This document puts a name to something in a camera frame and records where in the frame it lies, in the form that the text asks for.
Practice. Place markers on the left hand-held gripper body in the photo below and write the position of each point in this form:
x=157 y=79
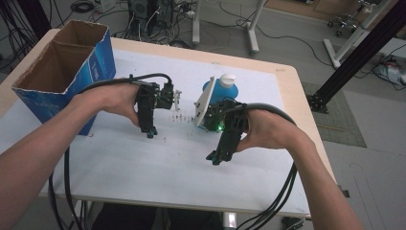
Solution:
x=149 y=92

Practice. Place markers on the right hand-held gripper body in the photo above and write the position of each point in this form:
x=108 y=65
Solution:
x=228 y=116

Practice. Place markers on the blue bottle with white cap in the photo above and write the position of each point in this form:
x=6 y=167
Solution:
x=223 y=92

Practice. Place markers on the blue cardboard box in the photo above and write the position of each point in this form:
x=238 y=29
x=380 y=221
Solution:
x=92 y=67

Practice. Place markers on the person's left hand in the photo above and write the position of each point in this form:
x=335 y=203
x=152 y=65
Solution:
x=111 y=97

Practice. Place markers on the person's right hand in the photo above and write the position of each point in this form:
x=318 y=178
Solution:
x=271 y=132

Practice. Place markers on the white foam table mat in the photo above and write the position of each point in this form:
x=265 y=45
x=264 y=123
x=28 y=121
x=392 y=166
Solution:
x=143 y=172

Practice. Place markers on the metal table leg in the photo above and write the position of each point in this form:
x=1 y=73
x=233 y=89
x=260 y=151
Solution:
x=230 y=221

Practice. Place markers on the grey computer tower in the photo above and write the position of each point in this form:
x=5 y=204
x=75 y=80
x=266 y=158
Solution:
x=139 y=8

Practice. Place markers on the white metal stand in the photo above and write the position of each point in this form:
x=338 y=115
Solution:
x=348 y=41
x=253 y=35

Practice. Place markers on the grey floor mat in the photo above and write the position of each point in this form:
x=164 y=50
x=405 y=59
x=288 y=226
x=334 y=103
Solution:
x=341 y=118

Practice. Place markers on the office chair base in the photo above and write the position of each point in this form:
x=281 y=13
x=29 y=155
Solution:
x=343 y=22

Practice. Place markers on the black aluminium profile post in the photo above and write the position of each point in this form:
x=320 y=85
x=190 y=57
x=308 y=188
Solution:
x=357 y=56

